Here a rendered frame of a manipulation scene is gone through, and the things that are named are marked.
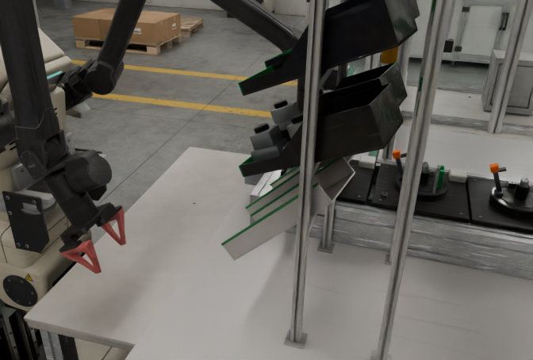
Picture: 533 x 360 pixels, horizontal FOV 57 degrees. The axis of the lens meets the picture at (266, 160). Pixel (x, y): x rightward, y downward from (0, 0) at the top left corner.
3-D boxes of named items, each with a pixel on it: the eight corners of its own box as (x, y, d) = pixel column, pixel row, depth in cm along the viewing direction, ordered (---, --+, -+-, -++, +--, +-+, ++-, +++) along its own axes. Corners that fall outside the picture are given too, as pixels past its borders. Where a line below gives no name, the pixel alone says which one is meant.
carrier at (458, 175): (370, 208, 127) (376, 166, 122) (379, 169, 148) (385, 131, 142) (469, 226, 121) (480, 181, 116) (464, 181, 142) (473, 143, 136)
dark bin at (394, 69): (266, 146, 105) (254, 113, 103) (291, 125, 115) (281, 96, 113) (391, 116, 89) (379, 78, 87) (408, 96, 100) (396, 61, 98)
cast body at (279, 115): (274, 138, 107) (262, 108, 105) (283, 131, 111) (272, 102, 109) (307, 130, 102) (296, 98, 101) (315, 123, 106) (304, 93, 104)
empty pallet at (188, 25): (112, 34, 741) (111, 24, 735) (133, 23, 814) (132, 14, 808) (189, 38, 727) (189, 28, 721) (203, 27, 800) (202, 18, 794)
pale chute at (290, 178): (256, 222, 114) (244, 207, 114) (281, 197, 124) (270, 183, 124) (346, 166, 97) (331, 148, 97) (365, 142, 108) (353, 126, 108)
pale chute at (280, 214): (234, 261, 101) (220, 243, 101) (263, 229, 112) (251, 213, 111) (332, 203, 84) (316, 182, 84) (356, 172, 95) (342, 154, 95)
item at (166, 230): (25, 327, 104) (22, 317, 103) (189, 153, 182) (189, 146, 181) (356, 407, 89) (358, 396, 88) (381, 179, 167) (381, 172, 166)
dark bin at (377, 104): (243, 177, 92) (228, 141, 90) (274, 151, 102) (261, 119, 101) (384, 148, 76) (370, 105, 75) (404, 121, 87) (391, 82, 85)
